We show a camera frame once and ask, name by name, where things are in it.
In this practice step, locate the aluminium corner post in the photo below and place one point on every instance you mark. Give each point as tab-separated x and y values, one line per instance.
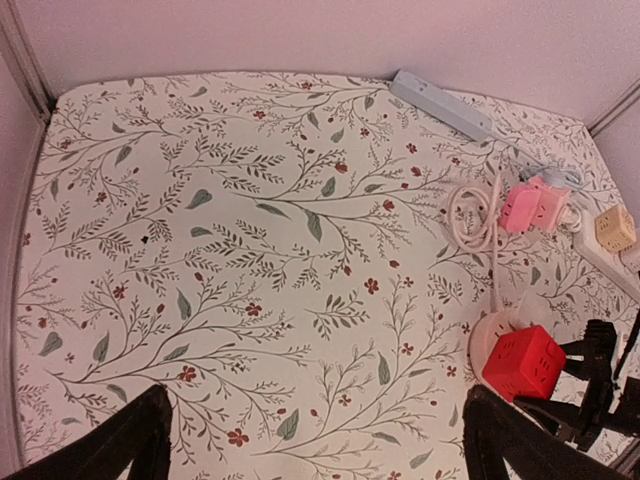
619	107
22	63

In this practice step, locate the light blue power strip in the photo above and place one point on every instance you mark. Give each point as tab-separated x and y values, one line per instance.
441	105

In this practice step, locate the white flat plug adapter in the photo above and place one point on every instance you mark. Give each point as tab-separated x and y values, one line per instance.
531	310

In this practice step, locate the floral patterned table mat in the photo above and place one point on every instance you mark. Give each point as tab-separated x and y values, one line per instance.
271	247

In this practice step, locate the pink plug adapter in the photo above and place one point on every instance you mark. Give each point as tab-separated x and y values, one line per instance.
519	209

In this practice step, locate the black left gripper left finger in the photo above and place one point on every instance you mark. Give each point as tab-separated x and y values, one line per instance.
135	440

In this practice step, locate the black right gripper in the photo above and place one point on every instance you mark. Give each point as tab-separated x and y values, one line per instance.
604	406

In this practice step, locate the beige cube socket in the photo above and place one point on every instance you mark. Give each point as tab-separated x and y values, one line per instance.
615	229

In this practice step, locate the white power strip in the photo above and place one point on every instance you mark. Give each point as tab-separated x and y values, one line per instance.
622	268

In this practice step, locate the right aluminium corner post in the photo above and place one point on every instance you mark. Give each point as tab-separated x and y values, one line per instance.
619	107

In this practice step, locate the round pink power socket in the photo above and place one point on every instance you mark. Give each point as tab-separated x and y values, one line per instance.
485	334

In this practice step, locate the red cube socket adapter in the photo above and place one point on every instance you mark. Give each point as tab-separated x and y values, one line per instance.
527	363

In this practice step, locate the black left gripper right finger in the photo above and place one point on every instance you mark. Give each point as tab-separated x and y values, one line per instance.
496	436

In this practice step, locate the light pink cube socket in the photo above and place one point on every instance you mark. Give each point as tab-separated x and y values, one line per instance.
550	204

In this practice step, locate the left aluminium corner post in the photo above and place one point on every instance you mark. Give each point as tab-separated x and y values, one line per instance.
22	63

